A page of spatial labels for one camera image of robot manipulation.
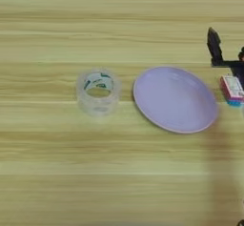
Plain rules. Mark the clear tape roll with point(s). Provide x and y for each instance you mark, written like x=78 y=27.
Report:
x=98 y=109

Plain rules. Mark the small red white box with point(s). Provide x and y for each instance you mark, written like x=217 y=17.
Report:
x=232 y=88

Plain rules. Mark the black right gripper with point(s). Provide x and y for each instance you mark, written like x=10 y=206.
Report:
x=228 y=64

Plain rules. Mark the purple round plate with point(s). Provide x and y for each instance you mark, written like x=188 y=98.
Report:
x=174 y=102

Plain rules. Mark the blue rectangular block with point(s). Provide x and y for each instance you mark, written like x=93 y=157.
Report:
x=234 y=103

